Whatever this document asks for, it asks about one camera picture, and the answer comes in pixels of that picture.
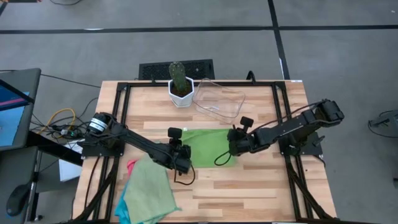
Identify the bright green microfiber towel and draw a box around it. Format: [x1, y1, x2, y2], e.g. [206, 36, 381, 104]
[181, 126, 238, 169]

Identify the pale green microfiber towel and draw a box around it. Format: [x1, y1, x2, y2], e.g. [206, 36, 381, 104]
[123, 154, 182, 224]

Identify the teal blue microfiber towel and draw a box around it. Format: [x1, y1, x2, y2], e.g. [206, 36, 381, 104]
[114, 182, 131, 224]

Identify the pink microfiber towel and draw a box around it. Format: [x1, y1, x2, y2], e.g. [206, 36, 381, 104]
[126, 159, 140, 179]

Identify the clear plastic bin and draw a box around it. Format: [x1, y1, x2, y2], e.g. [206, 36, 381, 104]
[192, 77, 247, 124]

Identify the white hexagonal plant pot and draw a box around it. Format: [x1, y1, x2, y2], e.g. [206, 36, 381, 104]
[167, 76, 195, 109]

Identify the green cactus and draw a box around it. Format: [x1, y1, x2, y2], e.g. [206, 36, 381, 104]
[168, 60, 189, 94]

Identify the black keyboard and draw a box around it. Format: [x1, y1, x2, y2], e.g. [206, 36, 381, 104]
[138, 58, 216, 81]

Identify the white paper sheet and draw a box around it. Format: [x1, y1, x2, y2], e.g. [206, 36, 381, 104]
[58, 139, 85, 183]

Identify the dark grey desk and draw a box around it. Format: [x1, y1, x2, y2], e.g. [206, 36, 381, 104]
[0, 129, 84, 224]

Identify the black computer mouse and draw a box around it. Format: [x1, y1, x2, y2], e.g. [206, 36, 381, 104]
[6, 182, 32, 218]

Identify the computer monitor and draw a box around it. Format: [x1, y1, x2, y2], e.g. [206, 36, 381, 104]
[0, 67, 42, 152]

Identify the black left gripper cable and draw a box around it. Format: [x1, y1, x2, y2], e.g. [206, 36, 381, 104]
[173, 163, 197, 186]

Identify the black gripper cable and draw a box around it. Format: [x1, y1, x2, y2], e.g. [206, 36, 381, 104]
[173, 163, 197, 186]
[214, 150, 233, 167]

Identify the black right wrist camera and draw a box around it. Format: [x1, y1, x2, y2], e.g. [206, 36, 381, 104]
[239, 116, 254, 134]

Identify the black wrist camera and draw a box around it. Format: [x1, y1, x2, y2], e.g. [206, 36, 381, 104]
[239, 116, 254, 134]
[167, 127, 183, 146]

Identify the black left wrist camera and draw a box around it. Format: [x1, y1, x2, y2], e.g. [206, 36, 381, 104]
[167, 127, 183, 146]

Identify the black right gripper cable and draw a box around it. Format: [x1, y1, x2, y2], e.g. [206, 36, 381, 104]
[214, 150, 233, 167]

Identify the yellow cable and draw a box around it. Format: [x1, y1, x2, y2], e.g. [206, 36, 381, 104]
[37, 107, 76, 135]

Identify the black cable bundle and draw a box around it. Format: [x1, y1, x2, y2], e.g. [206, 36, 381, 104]
[29, 96, 100, 140]

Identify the thin black floor cable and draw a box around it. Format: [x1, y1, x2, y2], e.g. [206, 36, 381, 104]
[39, 73, 102, 89]

